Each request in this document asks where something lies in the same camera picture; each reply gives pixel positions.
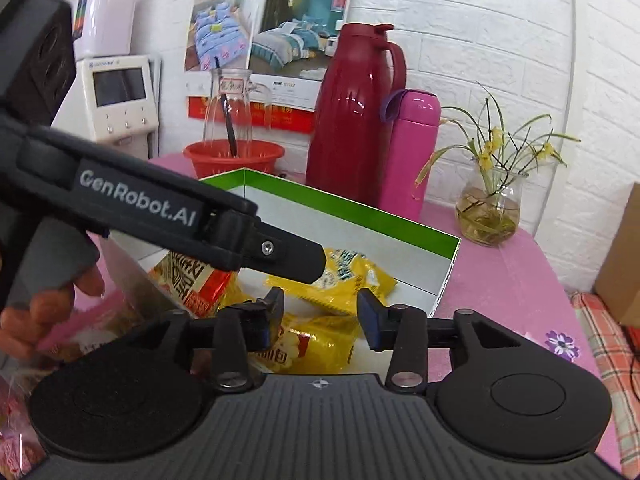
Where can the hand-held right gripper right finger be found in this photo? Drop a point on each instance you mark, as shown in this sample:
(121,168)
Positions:
(367,316)

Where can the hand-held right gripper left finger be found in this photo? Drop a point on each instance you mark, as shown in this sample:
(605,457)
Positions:
(272,317)

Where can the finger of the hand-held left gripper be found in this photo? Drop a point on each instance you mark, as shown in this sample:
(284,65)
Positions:
(290,260)

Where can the yellow snack packet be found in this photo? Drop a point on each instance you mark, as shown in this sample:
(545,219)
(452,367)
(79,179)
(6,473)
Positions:
(315,345)
(360,275)

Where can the green cardboard box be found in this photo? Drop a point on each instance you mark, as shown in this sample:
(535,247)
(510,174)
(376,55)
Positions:
(350,237)

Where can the red and white snack packet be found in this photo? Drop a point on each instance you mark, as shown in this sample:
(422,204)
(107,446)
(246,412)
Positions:
(190,282)

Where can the pink snack packet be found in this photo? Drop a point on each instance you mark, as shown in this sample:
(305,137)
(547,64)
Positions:
(95,325)

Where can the person's left hand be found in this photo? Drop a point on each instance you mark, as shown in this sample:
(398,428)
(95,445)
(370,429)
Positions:
(45,315)

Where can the white water dispenser with screen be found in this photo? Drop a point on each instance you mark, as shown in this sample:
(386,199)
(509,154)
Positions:
(120,115)

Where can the red plastic basket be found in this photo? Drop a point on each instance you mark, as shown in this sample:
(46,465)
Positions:
(220,162)

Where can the pink floral tablecloth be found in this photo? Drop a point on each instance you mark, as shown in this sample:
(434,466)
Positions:
(500,280)

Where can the black spoon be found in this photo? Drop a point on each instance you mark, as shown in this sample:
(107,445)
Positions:
(231,135)

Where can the glass pitcher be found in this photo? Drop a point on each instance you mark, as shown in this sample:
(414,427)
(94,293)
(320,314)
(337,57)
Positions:
(250,120)

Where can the dark red thermos jug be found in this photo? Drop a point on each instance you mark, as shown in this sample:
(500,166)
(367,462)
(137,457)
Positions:
(350,125)

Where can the pink thermos bottle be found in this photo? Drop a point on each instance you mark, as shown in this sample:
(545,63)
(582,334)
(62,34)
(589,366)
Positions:
(407,160)

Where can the glass vase with flowers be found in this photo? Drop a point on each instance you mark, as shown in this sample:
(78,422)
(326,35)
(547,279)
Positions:
(487,215)

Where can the white water purifier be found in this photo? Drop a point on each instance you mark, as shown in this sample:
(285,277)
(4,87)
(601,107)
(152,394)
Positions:
(110,10)

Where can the plaid cloth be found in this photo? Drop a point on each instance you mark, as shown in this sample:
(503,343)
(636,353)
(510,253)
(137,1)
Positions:
(600,355)

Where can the brown cardboard box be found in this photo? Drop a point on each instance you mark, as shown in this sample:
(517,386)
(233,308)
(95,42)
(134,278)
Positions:
(622,260)

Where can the wall poster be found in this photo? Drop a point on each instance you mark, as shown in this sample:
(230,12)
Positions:
(290,20)

